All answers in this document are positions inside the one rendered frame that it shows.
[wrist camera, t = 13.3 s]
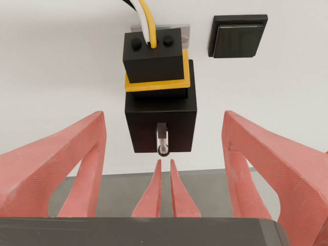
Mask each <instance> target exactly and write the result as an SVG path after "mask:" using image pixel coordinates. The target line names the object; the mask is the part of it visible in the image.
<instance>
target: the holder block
mask: <svg viewBox="0 0 328 246"><path fill-rule="evenodd" d="M188 63H189V76H190V87H185V96H186V99H145V100H135V98H134V95H133V92H126V93H125V108H124V113H125V117H126V121H127V125H128V129H129V133H130V137H131V141H132V145H133V149H134V153H157V132H158V131H157V129H156V125H157V123H166V124H167V125H168V129H166V131H168V152H191V150H192V144H193V137H194V131H195V124H196V118H197V111H198V110H197V99H196V87H195V75H194V64H193V60H192V59H189V60H188Z"/></svg>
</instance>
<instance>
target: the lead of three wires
mask: <svg viewBox="0 0 328 246"><path fill-rule="evenodd" d="M122 1H124V2H125V3H127V4H128V5H129V6H131V7H132V8H133V9H134V10H135V11H136V12H137V13H138V16H139V19H140V22H141V26H142V30H143V36H144V39H145V41H146V43H147V42H150V43H151V48H155V47H156V46H157V43H158V42H159V40H158V37H157V35H156V27H155V22H154V19H153V16H152V13H151V11H150V9H149V7H148V5H147V4H146V2H145V1H144V0H122ZM156 40H157V42H156Z"/></svg>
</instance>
